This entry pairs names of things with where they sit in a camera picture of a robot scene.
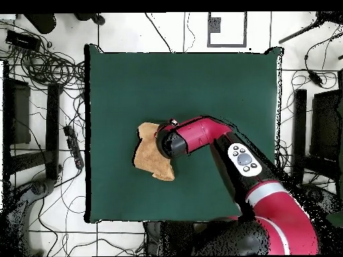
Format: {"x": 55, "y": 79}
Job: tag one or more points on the person's dark shoe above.
{"x": 83, "y": 16}
{"x": 41, "y": 22}

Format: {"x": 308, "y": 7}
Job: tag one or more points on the black electronics box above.
{"x": 22, "y": 40}

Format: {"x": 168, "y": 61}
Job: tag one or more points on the black metal stand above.
{"x": 52, "y": 128}
{"x": 299, "y": 133}

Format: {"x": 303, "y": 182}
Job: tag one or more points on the black power strip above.
{"x": 73, "y": 147}

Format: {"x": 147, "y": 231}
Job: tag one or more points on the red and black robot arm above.
{"x": 278, "y": 214}

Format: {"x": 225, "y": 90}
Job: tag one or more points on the grey square floor frame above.
{"x": 244, "y": 29}

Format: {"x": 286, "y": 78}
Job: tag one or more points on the black power adapter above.
{"x": 315, "y": 78}

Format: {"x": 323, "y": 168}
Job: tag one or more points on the orange terry towel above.
{"x": 150, "y": 160}

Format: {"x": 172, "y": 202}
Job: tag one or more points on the black tripod leg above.
{"x": 300, "y": 32}

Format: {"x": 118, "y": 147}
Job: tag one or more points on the dark green table cloth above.
{"x": 120, "y": 80}

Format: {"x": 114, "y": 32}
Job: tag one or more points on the black chair caster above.
{"x": 99, "y": 19}

